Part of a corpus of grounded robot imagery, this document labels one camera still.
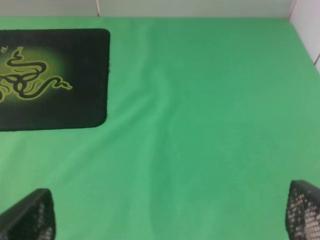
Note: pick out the black green logo mouse pad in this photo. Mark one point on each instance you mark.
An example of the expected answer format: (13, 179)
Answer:
(53, 79)

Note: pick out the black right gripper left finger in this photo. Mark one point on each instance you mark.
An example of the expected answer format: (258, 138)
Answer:
(31, 218)

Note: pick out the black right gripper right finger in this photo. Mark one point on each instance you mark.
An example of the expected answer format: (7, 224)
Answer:
(302, 214)

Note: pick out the green table cloth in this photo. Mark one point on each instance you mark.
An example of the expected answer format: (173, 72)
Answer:
(209, 120)

